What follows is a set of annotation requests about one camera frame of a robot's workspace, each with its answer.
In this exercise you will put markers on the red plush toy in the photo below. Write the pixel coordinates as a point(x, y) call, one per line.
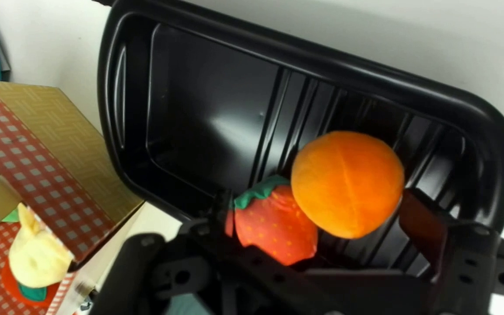
point(12, 286)

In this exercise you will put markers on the orange plush fruit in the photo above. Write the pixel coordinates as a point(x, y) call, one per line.
point(348, 185)

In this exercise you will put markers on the yellow plush corn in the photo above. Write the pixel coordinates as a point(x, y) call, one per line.
point(38, 256)

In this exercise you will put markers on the red checkered cardboard box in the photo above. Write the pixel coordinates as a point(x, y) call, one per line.
point(42, 164)

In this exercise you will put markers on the red plush strawberry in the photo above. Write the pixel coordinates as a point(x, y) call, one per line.
point(275, 228)

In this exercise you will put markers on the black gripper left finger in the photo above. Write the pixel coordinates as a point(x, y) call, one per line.
point(220, 213)

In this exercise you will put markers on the black plastic tray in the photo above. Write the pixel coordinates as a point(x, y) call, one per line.
point(205, 116)

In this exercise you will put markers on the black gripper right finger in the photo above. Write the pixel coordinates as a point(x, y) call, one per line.
point(427, 225)

